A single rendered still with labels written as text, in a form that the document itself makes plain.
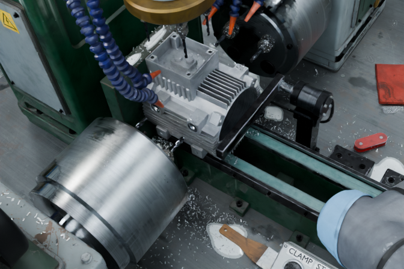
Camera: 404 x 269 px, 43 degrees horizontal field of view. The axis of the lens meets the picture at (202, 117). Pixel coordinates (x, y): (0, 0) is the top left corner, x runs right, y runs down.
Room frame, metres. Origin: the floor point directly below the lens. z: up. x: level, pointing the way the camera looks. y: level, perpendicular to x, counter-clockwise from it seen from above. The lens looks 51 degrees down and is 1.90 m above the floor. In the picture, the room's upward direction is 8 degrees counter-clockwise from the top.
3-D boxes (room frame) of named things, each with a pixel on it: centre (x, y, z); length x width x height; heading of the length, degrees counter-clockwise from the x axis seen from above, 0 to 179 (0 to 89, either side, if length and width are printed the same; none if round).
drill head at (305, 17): (1.02, -0.23, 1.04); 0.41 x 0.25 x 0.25; 138
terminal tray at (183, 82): (0.80, 0.02, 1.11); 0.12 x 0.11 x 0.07; 48
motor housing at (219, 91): (0.77, -0.01, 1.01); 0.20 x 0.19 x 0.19; 48
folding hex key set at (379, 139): (0.74, -0.41, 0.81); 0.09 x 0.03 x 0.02; 101
